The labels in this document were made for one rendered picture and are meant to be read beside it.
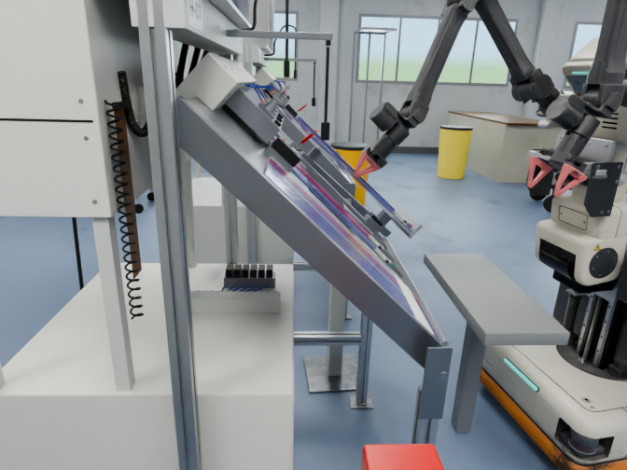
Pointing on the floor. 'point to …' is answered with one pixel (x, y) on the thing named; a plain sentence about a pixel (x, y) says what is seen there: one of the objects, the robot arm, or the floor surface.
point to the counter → (503, 144)
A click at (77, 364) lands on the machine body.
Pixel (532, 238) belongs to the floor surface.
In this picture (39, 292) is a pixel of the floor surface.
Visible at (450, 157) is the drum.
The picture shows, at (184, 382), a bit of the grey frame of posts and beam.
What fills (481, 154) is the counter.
